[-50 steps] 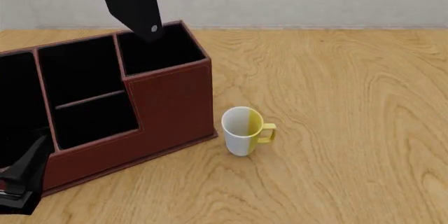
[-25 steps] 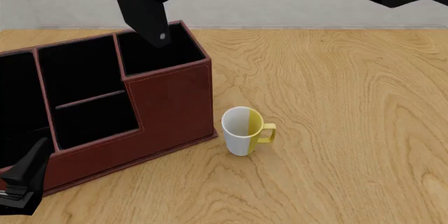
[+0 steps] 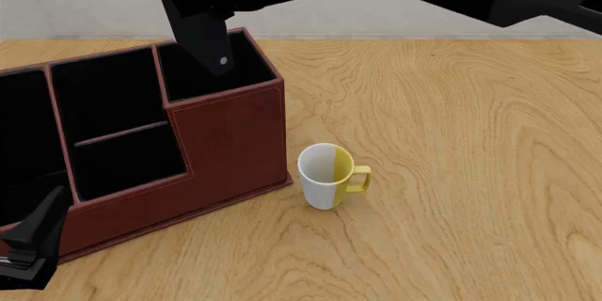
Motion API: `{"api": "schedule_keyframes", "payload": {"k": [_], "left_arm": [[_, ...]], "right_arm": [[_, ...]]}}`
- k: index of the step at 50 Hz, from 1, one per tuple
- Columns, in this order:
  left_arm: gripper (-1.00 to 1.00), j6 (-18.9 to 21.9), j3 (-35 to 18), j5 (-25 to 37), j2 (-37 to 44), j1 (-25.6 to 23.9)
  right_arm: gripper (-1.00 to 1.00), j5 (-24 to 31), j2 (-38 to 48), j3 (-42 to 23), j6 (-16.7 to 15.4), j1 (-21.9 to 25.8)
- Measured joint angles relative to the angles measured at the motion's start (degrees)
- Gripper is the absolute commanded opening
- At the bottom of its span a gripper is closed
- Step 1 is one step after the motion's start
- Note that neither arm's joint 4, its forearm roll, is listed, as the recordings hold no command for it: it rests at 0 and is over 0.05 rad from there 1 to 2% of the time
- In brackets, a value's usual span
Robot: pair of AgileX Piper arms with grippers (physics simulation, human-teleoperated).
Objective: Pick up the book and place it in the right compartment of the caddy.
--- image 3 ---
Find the red-brown desk caddy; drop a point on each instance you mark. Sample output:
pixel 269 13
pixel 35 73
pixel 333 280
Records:
pixel 226 138

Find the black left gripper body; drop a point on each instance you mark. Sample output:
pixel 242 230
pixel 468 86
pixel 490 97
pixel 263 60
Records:
pixel 23 272

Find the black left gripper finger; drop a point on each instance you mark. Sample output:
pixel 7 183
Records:
pixel 44 220

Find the white and yellow mug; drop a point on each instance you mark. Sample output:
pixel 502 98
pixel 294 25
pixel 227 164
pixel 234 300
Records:
pixel 320 188

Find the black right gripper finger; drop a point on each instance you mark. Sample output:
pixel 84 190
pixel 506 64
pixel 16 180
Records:
pixel 204 43

